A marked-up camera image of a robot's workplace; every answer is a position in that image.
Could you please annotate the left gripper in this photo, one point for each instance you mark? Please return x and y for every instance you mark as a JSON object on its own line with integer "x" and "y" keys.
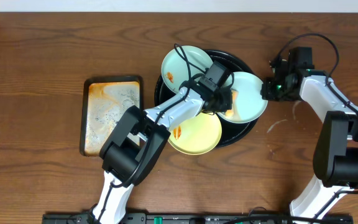
{"x": 221, "y": 105}

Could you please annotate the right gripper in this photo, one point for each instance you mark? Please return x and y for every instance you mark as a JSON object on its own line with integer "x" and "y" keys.
{"x": 266, "y": 92}

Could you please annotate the green yellow sponge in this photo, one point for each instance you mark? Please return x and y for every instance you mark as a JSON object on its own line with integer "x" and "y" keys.
{"x": 231, "y": 112}

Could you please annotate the light blue plate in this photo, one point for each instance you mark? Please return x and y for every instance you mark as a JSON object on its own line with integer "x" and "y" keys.
{"x": 249, "y": 103}
{"x": 175, "y": 71}

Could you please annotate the yellow plate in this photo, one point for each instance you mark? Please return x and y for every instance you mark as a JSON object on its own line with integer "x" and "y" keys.
{"x": 197, "y": 135}

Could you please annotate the light blue plate top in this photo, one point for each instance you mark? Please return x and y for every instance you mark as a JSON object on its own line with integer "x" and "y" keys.
{"x": 175, "y": 71}

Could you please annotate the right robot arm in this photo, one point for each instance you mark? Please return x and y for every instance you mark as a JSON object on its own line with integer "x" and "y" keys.
{"x": 335, "y": 159}

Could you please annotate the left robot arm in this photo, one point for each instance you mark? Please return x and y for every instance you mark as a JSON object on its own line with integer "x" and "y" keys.
{"x": 135, "y": 144}

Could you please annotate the black round tray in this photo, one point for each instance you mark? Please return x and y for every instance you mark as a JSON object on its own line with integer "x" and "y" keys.
{"x": 231, "y": 132}

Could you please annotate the black rectangular soapy tray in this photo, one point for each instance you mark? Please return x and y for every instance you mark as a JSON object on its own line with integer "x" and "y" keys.
{"x": 105, "y": 99}

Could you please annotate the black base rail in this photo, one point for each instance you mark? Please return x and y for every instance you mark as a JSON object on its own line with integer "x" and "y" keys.
{"x": 142, "y": 218}

